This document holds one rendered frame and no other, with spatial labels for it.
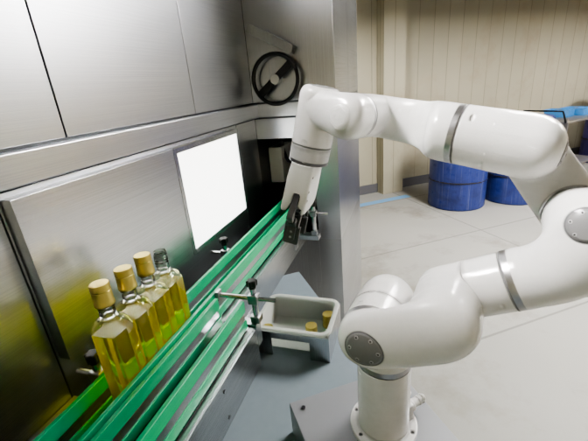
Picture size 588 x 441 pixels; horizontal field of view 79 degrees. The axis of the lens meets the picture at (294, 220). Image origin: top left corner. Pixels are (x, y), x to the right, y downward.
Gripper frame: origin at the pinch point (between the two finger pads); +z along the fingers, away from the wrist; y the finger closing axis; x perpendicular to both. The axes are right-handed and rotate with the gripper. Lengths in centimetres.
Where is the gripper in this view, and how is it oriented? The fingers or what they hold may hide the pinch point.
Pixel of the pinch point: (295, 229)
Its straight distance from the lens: 75.2
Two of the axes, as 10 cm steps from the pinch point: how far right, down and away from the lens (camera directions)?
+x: 9.4, 2.7, -2.0
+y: -2.9, 3.6, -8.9
